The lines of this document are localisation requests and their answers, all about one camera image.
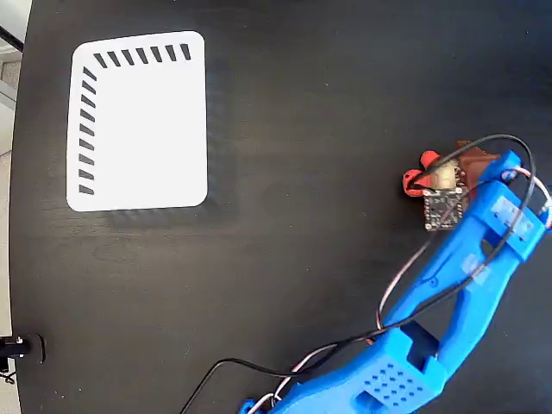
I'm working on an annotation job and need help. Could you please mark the black table clamp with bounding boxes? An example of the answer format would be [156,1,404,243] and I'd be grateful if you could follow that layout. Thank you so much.
[0,334,47,385]

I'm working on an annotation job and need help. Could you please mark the white rectangular tray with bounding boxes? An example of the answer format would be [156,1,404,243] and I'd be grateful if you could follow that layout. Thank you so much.
[65,29,209,213]

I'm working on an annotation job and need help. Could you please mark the black camera cable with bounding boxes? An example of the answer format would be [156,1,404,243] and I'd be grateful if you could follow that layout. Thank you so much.
[179,133,538,414]

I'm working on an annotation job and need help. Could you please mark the bare camera circuit board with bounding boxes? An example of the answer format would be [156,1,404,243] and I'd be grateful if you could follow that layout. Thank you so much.
[422,185,467,232]

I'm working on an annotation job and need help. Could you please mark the white red servo wires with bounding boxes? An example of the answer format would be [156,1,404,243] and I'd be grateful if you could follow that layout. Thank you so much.
[248,166,552,411]

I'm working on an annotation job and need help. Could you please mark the red turtle toy grey shell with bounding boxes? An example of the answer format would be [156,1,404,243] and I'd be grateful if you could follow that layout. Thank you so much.
[401,148,465,199]

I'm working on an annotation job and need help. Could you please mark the black diagonal bar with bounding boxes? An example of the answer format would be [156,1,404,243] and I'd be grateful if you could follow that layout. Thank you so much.
[0,24,25,52]

